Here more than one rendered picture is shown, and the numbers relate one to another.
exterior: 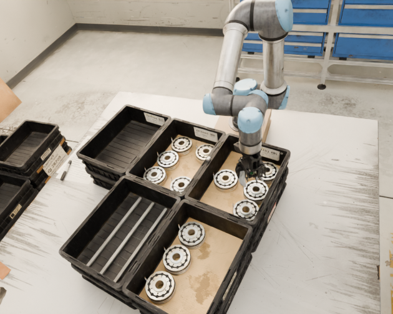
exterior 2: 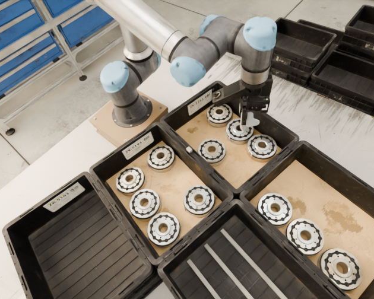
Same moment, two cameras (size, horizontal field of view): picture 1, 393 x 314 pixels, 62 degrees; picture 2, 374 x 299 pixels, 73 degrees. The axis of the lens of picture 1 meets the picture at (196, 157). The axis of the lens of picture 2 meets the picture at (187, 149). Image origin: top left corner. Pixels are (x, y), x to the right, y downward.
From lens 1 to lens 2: 92 cm
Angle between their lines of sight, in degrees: 41
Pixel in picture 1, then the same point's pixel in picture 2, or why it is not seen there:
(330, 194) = not seen: hidden behind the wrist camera
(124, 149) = (79, 263)
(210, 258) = (307, 201)
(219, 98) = (197, 49)
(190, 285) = (336, 232)
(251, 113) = (262, 22)
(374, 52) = (94, 24)
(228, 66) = (157, 15)
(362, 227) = (281, 88)
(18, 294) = not seen: outside the picture
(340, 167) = (219, 76)
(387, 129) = not seen: hidden behind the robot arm
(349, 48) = (76, 33)
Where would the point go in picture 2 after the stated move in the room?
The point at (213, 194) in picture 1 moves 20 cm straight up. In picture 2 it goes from (222, 171) to (222, 139)
